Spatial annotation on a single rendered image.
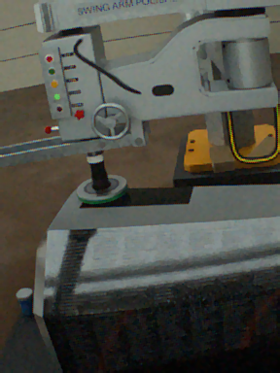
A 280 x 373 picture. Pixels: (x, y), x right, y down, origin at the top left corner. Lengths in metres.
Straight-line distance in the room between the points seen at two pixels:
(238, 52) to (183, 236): 0.71
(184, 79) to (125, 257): 0.70
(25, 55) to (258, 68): 6.70
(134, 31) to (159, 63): 6.16
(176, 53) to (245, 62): 0.26
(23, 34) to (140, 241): 6.63
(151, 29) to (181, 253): 6.36
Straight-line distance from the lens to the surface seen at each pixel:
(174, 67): 2.07
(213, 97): 2.10
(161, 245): 2.08
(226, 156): 2.68
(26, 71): 8.59
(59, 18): 2.07
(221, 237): 2.05
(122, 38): 8.26
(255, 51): 2.08
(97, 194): 2.31
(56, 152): 2.28
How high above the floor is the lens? 1.89
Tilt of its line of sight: 25 degrees down
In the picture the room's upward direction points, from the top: 10 degrees counter-clockwise
